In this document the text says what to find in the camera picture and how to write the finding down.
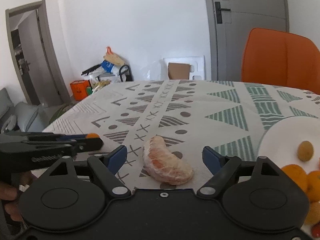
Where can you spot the white foam packaging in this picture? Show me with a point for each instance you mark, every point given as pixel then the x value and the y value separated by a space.
pixel 196 65

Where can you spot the large orange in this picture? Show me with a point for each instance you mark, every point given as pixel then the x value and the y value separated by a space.
pixel 313 191
pixel 297 174

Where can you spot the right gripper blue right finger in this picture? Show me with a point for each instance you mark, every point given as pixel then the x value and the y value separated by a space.
pixel 224 170

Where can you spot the large orange front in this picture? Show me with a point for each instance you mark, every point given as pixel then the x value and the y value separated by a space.
pixel 313 191

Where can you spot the red strawberry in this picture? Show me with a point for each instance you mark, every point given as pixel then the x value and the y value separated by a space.
pixel 315 230

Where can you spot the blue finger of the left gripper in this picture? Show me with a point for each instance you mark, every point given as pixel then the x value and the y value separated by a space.
pixel 72 137

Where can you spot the peeled pomelo segment front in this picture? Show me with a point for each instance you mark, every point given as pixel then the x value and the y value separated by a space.
pixel 313 216

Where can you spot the peeled pomelo segment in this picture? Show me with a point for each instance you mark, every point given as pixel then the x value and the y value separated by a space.
pixel 164 166
pixel 313 216

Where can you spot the person's left hand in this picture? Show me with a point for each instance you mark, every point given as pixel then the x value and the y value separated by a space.
pixel 10 194

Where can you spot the orange paper bag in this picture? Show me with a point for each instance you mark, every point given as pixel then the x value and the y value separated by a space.
pixel 79 89

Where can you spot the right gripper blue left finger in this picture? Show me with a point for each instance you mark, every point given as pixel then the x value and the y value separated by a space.
pixel 103 169

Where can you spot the cardboard box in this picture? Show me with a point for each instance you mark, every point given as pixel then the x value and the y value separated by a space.
pixel 178 71

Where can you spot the pile of bags and clutter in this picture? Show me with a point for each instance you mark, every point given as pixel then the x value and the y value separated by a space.
pixel 113 69

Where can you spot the grey door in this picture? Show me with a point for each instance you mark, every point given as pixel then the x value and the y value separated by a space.
pixel 227 40

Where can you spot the grey side door frame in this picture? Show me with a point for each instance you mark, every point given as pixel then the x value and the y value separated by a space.
pixel 33 55

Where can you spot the small kumquat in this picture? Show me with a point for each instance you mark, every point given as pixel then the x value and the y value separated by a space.
pixel 92 135

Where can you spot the patterned white tablecloth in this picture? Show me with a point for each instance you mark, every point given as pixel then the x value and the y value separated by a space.
pixel 230 117

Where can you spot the black door handle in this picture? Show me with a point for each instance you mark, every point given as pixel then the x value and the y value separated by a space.
pixel 219 11

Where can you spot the green kiwi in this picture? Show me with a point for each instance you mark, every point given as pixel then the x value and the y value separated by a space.
pixel 305 151

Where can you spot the white ceramic plate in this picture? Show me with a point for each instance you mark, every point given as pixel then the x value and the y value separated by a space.
pixel 281 142

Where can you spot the orange chair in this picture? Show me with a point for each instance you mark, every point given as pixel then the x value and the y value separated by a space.
pixel 279 58

